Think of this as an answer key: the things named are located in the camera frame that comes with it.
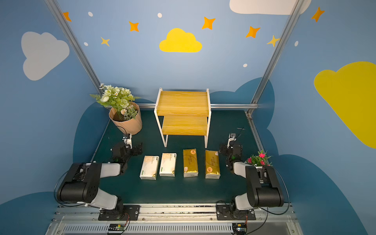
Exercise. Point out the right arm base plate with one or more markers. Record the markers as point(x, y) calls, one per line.
point(224, 212)

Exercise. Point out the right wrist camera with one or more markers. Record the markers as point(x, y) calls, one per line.
point(232, 137)

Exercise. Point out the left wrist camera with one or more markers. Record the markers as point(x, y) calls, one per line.
point(127, 139)

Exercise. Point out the two-tier wooden white shelf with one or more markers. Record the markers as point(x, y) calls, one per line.
point(183, 113)

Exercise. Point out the right green circuit board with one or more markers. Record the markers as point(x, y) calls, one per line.
point(239, 228)

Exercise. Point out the white tissue pack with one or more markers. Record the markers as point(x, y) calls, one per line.
point(149, 168)
point(168, 164)

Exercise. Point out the green circuit board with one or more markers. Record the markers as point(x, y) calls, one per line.
point(116, 228)
point(239, 228)

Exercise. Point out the gold tissue pack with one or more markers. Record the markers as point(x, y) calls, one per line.
point(212, 165)
point(190, 163)

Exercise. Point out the small white pot pink flowers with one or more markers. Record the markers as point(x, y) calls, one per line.
point(261, 159)

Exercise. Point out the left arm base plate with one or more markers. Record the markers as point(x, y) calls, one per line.
point(122, 213)

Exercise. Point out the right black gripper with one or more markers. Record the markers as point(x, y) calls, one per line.
point(224, 149)

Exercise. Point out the left green circuit board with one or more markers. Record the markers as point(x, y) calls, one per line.
point(116, 228)

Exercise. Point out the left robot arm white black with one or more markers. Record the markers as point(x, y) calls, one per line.
point(81, 185)

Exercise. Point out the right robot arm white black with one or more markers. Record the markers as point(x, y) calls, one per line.
point(263, 188)

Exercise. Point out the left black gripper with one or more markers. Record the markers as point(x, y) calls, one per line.
point(134, 150)

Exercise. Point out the aluminium mounting rail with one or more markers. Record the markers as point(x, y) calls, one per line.
point(174, 219)

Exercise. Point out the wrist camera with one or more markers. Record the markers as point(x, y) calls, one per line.
point(232, 137)
point(127, 139)

